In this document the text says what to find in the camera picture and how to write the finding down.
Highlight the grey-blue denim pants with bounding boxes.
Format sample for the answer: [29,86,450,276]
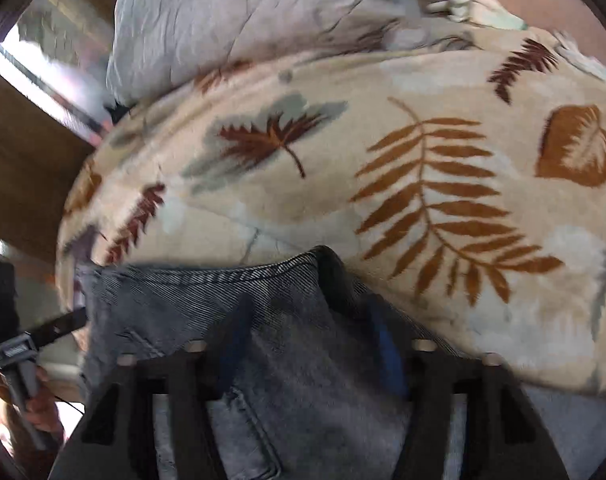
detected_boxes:
[76,247,606,479]

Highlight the person left hand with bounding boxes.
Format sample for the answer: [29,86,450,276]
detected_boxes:
[0,366,64,442]

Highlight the leaf-print beige blanket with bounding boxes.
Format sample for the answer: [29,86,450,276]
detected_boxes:
[56,20,606,397]

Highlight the grey quilted pillow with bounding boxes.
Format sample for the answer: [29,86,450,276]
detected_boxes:
[106,0,428,105]

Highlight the white glove left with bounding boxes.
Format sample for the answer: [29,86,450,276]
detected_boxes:
[425,0,528,30]

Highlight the wooden window frame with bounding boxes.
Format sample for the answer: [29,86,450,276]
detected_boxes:
[0,0,118,264]

